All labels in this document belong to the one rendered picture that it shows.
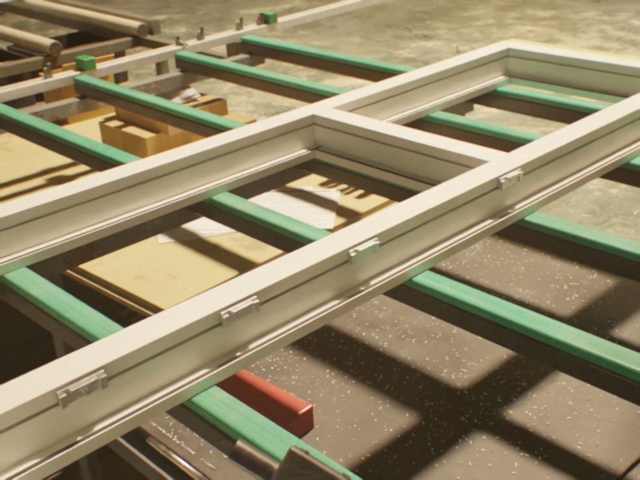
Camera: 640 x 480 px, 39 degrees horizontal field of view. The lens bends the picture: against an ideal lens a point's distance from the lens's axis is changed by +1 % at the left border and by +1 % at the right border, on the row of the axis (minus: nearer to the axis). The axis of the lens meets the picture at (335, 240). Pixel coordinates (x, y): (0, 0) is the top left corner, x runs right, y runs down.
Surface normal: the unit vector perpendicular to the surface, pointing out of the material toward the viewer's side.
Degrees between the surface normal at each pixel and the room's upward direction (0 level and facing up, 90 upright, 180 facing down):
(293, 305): 90
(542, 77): 90
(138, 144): 90
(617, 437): 0
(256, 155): 90
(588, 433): 0
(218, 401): 0
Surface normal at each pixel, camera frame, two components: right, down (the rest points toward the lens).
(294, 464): 0.01, -0.20
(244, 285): -0.05, -0.90
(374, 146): -0.72, 0.33
